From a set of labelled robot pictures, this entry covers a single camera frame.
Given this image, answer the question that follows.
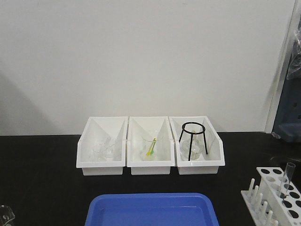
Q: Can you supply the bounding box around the clear glass test tube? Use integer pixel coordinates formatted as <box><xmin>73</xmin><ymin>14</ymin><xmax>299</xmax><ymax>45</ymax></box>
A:
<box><xmin>277</xmin><ymin>162</ymin><xmax>296</xmax><ymax>199</ymax></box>

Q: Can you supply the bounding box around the white test tube rack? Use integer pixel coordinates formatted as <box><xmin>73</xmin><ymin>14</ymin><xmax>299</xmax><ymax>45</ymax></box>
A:
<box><xmin>241</xmin><ymin>167</ymin><xmax>301</xmax><ymax>226</ymax></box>

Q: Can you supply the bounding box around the clear beaker in middle bin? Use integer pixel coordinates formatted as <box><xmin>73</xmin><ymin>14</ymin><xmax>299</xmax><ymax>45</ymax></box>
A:
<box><xmin>139</xmin><ymin>130</ymin><xmax>164</xmax><ymax>161</ymax></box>

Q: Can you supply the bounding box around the white middle storage bin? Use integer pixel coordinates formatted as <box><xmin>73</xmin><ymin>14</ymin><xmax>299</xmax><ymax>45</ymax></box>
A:
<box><xmin>127</xmin><ymin>116</ymin><xmax>175</xmax><ymax>176</ymax></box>

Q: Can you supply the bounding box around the white storage bin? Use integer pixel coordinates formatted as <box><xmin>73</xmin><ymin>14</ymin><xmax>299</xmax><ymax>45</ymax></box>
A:
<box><xmin>169</xmin><ymin>116</ymin><xmax>225</xmax><ymax>175</ymax></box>
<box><xmin>127</xmin><ymin>116</ymin><xmax>175</xmax><ymax>176</ymax></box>
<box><xmin>76</xmin><ymin>116</ymin><xmax>128</xmax><ymax>176</ymax></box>

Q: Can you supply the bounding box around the yellow green plastic dropper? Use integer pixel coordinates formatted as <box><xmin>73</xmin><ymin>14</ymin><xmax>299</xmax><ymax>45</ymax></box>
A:
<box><xmin>146</xmin><ymin>138</ymin><xmax>157</xmax><ymax>156</ymax></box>

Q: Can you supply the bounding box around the clear conical flask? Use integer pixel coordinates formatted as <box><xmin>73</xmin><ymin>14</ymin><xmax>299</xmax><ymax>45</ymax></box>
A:
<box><xmin>181</xmin><ymin>134</ymin><xmax>204</xmax><ymax>161</ymax></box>

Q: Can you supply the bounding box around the small glassware in left bin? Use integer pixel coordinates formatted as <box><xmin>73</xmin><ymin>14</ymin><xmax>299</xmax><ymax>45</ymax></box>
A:
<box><xmin>91</xmin><ymin>137</ymin><xmax>117</xmax><ymax>162</ymax></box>

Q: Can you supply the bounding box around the white left storage bin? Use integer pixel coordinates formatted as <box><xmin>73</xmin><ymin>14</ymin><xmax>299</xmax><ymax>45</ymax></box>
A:
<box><xmin>76</xmin><ymin>116</ymin><xmax>128</xmax><ymax>176</ymax></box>

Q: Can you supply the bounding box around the white right storage bin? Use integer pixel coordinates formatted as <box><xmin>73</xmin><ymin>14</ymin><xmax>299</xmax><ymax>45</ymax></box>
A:
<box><xmin>169</xmin><ymin>116</ymin><xmax>225</xmax><ymax>175</ymax></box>

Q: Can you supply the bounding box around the blue plastic tray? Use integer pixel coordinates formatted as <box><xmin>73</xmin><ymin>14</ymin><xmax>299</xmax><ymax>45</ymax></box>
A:
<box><xmin>85</xmin><ymin>193</ymin><xmax>219</xmax><ymax>226</ymax></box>

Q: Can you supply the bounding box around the blue grey cabinet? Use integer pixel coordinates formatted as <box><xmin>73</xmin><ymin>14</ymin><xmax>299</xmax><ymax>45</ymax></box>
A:
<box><xmin>272</xmin><ymin>25</ymin><xmax>301</xmax><ymax>143</ymax></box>

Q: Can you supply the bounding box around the clear glass beaker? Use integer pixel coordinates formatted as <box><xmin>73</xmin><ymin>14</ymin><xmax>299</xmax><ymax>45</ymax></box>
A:
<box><xmin>0</xmin><ymin>205</ymin><xmax>16</xmax><ymax>226</ymax></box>

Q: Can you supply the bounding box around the black wire tripod stand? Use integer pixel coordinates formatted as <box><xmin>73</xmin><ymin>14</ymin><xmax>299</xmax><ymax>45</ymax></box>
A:
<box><xmin>179</xmin><ymin>121</ymin><xmax>208</xmax><ymax>161</ymax></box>

